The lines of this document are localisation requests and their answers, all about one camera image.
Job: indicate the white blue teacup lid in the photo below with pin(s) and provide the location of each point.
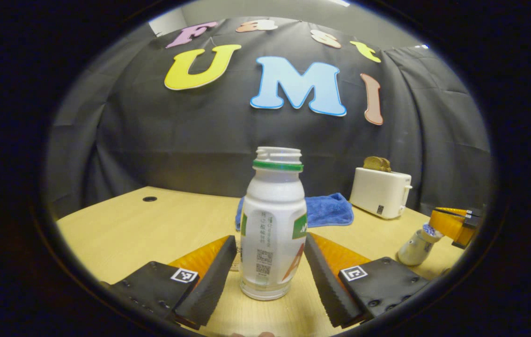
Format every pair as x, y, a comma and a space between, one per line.
430, 230

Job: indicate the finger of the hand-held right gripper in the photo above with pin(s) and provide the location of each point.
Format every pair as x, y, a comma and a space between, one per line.
472, 213
463, 236

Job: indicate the white plastic water bottle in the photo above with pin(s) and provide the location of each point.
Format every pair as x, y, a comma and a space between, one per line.
270, 210

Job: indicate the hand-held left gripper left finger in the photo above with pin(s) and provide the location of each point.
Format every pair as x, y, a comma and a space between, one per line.
214, 281

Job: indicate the white blue-patterned teacup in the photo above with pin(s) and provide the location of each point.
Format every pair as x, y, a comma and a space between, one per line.
413, 250

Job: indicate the white toaster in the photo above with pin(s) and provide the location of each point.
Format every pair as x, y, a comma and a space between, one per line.
380, 192

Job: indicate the blue towel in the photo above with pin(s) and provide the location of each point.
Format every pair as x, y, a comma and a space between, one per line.
331, 210

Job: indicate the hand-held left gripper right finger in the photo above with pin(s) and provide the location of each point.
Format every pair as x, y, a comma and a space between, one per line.
326, 285

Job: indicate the toasted bread slice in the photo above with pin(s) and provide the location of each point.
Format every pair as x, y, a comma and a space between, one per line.
386, 165
372, 164

